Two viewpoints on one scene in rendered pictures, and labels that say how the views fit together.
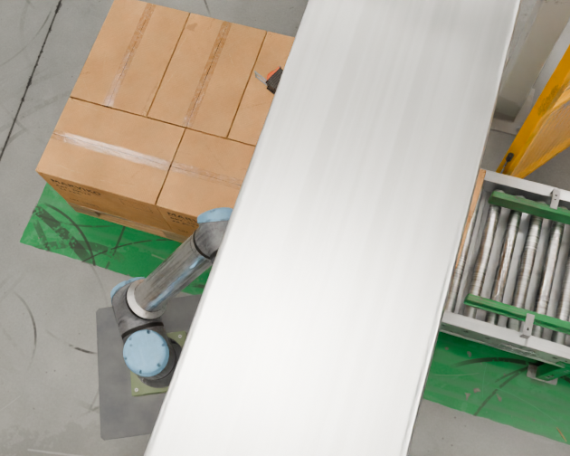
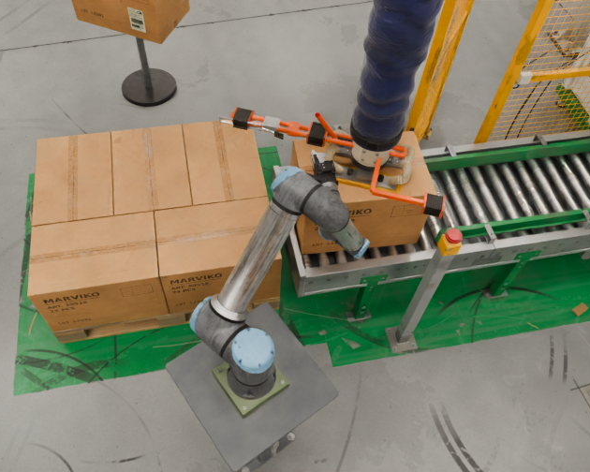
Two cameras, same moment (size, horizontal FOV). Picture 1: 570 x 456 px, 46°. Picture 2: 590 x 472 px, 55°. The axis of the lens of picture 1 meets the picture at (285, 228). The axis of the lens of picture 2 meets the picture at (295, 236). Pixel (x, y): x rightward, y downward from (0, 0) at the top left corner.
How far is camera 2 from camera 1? 1.11 m
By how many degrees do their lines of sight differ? 24
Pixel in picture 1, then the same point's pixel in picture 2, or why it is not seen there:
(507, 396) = (483, 318)
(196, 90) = (147, 182)
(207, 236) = (292, 189)
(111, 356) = (201, 396)
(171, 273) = (259, 252)
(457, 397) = (452, 336)
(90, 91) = (50, 215)
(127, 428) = (251, 449)
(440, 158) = not seen: outside the picture
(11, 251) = (7, 407)
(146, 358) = (258, 351)
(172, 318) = not seen: hidden behind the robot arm
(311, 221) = not seen: outside the picture
